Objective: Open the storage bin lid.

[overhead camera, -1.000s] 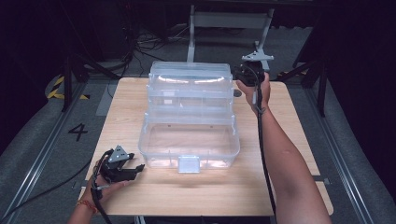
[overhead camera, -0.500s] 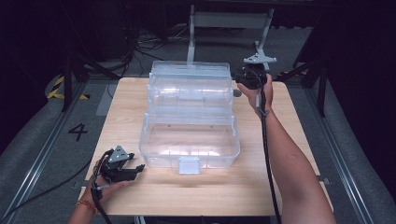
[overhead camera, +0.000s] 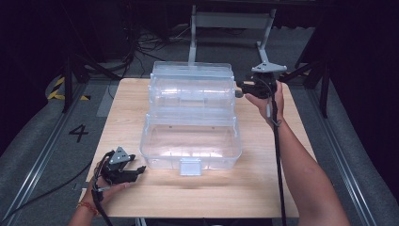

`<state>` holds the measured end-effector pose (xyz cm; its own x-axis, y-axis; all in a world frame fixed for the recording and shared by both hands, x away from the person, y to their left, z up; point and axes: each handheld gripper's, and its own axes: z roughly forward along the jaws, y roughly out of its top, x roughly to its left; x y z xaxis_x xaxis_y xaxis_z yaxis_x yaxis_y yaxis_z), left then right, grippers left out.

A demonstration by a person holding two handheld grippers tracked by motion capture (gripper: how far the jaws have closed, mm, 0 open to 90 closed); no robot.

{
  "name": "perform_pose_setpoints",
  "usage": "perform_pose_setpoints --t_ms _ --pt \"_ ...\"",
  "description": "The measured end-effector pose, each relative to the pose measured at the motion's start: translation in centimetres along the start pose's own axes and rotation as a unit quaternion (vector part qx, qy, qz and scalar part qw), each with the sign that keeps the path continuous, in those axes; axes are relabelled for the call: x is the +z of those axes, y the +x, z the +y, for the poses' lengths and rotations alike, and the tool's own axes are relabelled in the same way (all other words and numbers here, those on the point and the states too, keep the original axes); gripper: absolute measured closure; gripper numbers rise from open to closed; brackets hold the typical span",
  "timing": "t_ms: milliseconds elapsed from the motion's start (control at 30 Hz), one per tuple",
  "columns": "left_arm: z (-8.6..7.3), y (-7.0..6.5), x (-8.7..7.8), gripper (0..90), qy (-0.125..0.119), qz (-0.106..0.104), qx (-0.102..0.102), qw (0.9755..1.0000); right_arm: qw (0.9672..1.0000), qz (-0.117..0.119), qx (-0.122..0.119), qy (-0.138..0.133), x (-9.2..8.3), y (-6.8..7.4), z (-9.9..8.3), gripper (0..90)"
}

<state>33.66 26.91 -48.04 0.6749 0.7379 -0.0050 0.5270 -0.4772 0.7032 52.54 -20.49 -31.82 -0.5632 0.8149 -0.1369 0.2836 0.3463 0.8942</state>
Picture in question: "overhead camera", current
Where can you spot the yellow and black floor tape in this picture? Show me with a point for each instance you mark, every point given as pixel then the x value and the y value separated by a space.
pixel 58 91

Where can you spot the person's right hand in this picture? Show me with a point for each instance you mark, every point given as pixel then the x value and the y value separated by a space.
pixel 266 106

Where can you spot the grey metal stand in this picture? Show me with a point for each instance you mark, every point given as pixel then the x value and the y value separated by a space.
pixel 230 20

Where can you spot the black tripod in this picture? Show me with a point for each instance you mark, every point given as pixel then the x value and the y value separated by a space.
pixel 78 69
pixel 316 78

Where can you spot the person's left hand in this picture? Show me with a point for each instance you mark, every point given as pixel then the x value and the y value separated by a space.
pixel 109 190

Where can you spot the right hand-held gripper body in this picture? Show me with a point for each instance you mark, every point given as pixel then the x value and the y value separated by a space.
pixel 265 83

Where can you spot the clear plastic storage box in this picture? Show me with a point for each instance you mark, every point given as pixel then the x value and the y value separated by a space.
pixel 191 125

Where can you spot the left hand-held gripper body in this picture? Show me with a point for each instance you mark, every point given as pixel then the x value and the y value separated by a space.
pixel 117 166

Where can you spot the metal floor rail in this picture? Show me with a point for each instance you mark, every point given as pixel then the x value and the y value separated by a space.
pixel 37 157
pixel 345 150

